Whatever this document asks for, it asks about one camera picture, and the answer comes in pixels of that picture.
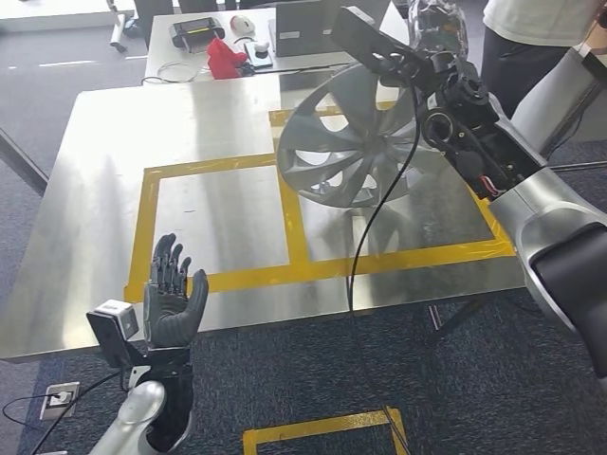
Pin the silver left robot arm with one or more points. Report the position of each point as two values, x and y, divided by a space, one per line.
137 408

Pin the steel workbench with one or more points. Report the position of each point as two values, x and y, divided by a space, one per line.
94 220

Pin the black camera bracket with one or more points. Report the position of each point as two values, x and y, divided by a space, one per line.
360 38
109 342

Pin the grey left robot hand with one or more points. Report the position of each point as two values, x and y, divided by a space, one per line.
173 317

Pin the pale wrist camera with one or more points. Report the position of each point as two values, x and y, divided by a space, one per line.
118 311
364 15

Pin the black label printer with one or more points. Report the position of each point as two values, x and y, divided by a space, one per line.
197 32

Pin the black left camera bracket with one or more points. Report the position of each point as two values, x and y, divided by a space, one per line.
109 342

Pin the black right camera bracket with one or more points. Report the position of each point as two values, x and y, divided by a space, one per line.
360 38

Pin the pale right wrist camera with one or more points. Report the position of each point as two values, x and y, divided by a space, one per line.
364 15

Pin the white table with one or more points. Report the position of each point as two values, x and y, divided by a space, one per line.
47 12

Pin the red cloth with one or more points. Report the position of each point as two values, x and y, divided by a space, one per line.
225 60

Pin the white computer mouse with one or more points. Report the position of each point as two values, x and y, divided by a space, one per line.
242 24

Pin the yellow floor tape square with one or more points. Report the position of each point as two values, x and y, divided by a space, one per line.
308 428

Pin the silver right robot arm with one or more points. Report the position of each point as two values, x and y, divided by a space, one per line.
545 213

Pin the white panel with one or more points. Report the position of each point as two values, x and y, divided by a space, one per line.
545 107

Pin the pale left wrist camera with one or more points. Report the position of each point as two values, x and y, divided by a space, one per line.
118 311

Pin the metal floor socket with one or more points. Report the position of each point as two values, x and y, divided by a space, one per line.
59 402

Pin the black office chair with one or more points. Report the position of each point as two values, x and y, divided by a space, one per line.
154 19

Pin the white desk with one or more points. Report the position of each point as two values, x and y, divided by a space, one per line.
156 44

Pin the silver plastic wheel cover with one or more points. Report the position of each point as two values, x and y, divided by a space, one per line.
374 147

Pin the person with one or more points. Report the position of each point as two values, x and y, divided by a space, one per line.
531 19

